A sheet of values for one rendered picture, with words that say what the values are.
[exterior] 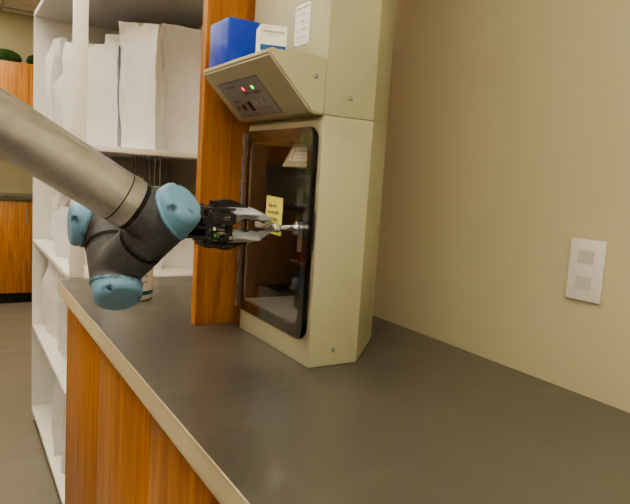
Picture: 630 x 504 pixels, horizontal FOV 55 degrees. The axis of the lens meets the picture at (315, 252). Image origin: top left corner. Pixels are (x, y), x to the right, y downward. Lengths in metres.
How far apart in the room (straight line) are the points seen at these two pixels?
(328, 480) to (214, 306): 0.76
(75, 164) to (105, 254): 0.17
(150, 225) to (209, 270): 0.56
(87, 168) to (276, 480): 0.47
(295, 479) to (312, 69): 0.68
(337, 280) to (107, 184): 0.49
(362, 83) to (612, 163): 0.47
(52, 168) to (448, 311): 0.95
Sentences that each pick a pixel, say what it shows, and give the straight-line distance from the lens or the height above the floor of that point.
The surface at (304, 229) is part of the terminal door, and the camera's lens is 1.11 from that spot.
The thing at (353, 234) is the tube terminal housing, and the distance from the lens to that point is 1.15.
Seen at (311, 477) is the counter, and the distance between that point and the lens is 0.77.
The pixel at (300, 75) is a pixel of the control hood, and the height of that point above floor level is 1.47.
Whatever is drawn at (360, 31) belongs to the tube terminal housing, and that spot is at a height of 1.57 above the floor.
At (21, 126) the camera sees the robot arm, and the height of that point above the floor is 1.34.
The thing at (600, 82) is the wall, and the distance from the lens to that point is 1.24.
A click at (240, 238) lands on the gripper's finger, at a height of 1.18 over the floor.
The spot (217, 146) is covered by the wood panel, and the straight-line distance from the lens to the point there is 1.41.
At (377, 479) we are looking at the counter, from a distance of 0.78.
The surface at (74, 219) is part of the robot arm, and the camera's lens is 1.03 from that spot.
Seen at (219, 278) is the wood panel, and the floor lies 1.05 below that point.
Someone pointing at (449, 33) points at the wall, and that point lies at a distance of 1.54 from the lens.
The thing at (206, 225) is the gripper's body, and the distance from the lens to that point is 1.05.
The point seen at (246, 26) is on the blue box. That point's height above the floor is 1.59.
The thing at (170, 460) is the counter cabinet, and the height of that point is 0.82.
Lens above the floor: 1.30
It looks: 7 degrees down
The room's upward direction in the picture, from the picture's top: 4 degrees clockwise
